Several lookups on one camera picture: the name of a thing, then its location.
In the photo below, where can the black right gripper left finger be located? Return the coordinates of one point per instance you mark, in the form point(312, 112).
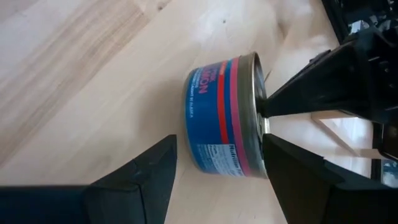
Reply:
point(133, 193)

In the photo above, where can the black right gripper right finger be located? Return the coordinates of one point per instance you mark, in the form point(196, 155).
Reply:
point(298, 186)

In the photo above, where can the blue salmon can gold lid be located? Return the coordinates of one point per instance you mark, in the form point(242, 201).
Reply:
point(205, 124)

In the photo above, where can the wooden slatted shelf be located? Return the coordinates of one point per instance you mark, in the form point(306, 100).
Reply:
point(326, 115)

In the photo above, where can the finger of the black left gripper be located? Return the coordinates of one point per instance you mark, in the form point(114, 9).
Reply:
point(326, 87)

